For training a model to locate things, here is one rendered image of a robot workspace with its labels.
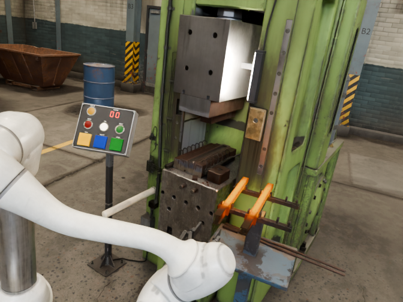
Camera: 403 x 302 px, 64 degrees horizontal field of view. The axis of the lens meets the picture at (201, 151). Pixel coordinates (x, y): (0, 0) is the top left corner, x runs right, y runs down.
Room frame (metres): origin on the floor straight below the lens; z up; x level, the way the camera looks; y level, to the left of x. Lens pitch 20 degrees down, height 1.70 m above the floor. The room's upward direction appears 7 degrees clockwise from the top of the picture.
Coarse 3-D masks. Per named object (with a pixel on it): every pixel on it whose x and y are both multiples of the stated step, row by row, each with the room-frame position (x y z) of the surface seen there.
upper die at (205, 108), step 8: (184, 96) 1.76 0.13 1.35; (192, 96) 1.73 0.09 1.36; (184, 104) 1.75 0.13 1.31; (192, 104) 1.73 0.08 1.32; (200, 104) 1.70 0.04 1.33; (208, 104) 1.68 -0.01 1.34; (216, 104) 1.73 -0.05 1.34; (224, 104) 1.81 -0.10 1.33; (232, 104) 1.89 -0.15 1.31; (240, 104) 1.99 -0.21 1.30; (192, 112) 1.72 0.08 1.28; (200, 112) 1.70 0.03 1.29; (208, 112) 1.67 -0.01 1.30; (216, 112) 1.74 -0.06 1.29; (224, 112) 1.82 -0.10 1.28
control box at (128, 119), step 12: (84, 108) 1.91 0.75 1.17; (96, 108) 1.91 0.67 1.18; (108, 108) 1.91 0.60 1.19; (120, 108) 1.91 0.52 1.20; (84, 120) 1.88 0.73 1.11; (96, 120) 1.87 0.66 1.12; (108, 120) 1.87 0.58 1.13; (120, 120) 1.87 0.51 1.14; (132, 120) 1.87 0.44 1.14; (84, 132) 1.84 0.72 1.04; (96, 132) 1.84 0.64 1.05; (108, 132) 1.84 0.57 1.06; (132, 132) 1.86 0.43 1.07; (72, 144) 1.80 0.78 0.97; (108, 144) 1.80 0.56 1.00
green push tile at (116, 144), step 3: (114, 138) 1.81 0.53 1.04; (117, 138) 1.81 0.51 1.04; (111, 141) 1.80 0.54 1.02; (114, 141) 1.80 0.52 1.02; (117, 141) 1.80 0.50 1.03; (120, 141) 1.80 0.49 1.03; (123, 141) 1.80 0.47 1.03; (111, 144) 1.79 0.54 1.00; (114, 144) 1.79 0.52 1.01; (117, 144) 1.79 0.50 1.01; (120, 144) 1.79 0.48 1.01; (111, 147) 1.78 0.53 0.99; (114, 147) 1.78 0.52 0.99; (117, 147) 1.78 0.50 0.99; (120, 147) 1.78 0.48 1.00; (114, 150) 1.78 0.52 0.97; (117, 150) 1.77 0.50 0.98; (120, 150) 1.77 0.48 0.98
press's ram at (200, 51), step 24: (192, 24) 1.75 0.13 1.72; (216, 24) 1.68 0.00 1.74; (240, 24) 1.74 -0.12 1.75; (192, 48) 1.75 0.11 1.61; (216, 48) 1.67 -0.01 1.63; (240, 48) 1.78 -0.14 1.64; (192, 72) 1.74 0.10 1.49; (216, 72) 1.66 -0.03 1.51; (240, 72) 1.81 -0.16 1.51; (216, 96) 1.65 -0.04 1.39; (240, 96) 1.86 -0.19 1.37
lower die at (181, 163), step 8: (208, 144) 2.08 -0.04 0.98; (216, 144) 2.08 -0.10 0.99; (224, 144) 2.07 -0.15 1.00; (192, 152) 1.90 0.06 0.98; (200, 152) 1.89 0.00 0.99; (216, 152) 1.90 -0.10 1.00; (224, 152) 1.94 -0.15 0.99; (232, 152) 1.98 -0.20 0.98; (176, 160) 1.76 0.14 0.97; (184, 160) 1.73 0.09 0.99; (200, 160) 1.74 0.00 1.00; (208, 160) 1.77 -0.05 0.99; (216, 160) 1.81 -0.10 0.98; (176, 168) 1.76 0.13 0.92; (184, 168) 1.73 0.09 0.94; (192, 168) 1.70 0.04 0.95; (200, 168) 1.67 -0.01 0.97; (200, 176) 1.67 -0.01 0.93
